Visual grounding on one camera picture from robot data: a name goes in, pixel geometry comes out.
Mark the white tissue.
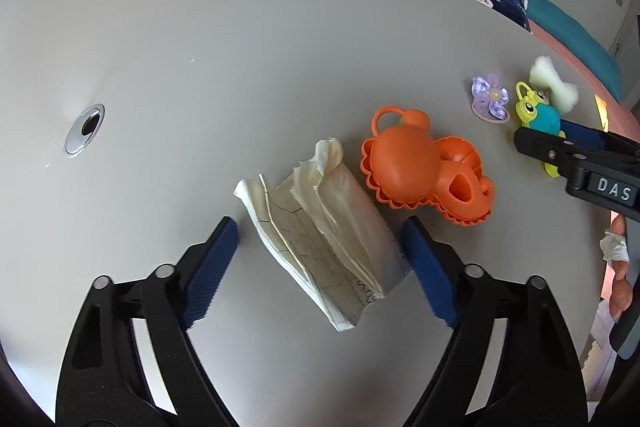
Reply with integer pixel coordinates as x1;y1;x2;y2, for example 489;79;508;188
600;229;630;264

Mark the teal pillow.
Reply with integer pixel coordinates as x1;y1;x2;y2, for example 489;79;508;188
525;0;623;102

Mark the green and teal frog toy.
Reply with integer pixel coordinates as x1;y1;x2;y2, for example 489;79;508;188
515;81;568;178

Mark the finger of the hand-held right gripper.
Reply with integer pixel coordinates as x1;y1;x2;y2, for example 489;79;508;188
560;119;640;154
514;127;603;188

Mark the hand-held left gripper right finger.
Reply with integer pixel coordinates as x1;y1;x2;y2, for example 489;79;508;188
400;216;590;427

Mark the purple flower hair tie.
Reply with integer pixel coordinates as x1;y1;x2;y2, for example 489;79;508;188
470;74;511;124

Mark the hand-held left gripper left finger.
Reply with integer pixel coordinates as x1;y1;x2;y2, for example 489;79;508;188
56;216;240;427

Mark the silver cable grommet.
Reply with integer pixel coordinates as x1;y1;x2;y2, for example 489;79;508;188
64;104;106;156

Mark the person's right hand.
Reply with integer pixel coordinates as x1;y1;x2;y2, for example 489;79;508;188
609;213;640;320

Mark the orange plastic toy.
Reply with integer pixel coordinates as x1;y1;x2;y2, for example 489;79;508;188
360;107;496;225

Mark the lined paper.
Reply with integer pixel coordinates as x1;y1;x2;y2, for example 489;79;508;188
233;137;413;333

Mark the white bone toy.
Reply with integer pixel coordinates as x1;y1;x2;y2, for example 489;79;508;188
529;56;580;112

